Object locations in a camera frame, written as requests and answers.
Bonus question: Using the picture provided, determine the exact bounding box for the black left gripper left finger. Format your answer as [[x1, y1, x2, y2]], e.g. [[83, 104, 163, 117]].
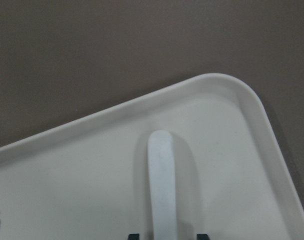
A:
[[128, 233, 140, 240]]

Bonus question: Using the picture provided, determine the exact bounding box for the cream rabbit tray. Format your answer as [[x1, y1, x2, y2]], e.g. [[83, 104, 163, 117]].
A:
[[0, 73, 304, 240]]

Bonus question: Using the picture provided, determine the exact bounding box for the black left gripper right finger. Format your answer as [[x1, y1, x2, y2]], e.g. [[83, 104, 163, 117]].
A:
[[196, 233, 208, 240]]

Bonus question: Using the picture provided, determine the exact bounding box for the white ceramic spoon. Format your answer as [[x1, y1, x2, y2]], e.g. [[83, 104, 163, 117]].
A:
[[147, 130, 178, 240]]

